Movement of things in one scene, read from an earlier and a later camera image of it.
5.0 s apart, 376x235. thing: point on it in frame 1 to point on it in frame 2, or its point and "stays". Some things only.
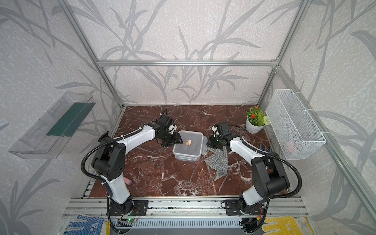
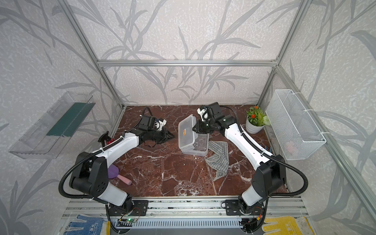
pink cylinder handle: x=127 y=180 stays
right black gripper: x=209 y=142 to x=199 y=129
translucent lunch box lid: x=195 y=144 to x=186 y=136
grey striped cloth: x=219 y=160 stays
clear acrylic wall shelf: x=48 y=138 stays
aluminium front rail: x=184 y=208 stays
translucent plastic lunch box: x=192 y=158 to x=200 y=146
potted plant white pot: x=256 y=120 stays
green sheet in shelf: x=71 y=119 stays
